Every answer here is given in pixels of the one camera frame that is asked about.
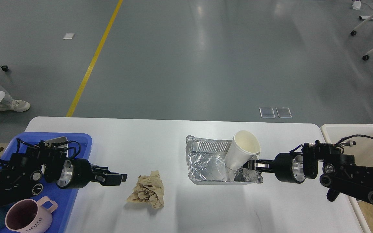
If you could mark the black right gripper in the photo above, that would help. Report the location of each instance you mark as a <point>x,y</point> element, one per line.
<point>287,167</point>

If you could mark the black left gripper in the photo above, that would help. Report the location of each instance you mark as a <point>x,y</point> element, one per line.
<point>77,173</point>

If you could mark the white paper cup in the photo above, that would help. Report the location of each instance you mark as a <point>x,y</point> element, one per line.
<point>244,147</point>

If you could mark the stainless steel rectangular container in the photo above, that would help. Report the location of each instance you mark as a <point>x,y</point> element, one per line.
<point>54,140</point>

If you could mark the aluminium foil tray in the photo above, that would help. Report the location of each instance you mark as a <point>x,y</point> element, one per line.
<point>205,159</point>

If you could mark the brown paper napkin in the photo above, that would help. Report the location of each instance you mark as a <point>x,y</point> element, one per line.
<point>149,189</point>

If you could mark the pink HOME mug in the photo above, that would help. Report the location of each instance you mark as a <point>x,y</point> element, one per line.
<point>31,216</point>

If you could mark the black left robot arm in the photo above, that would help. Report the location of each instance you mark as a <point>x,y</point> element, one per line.
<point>56,162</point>

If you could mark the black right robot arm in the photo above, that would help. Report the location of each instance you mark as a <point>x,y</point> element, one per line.
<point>340,173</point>

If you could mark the blue plastic tray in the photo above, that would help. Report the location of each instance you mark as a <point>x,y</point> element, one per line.
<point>63,197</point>

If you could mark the left clear floor plate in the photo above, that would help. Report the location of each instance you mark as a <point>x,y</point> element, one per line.
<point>267,112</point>

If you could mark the clear floor plate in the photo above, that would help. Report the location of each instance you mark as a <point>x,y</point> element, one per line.
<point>284,112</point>
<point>267,112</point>

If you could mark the right clear floor plate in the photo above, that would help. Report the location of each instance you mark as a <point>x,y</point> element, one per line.
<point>284,112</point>

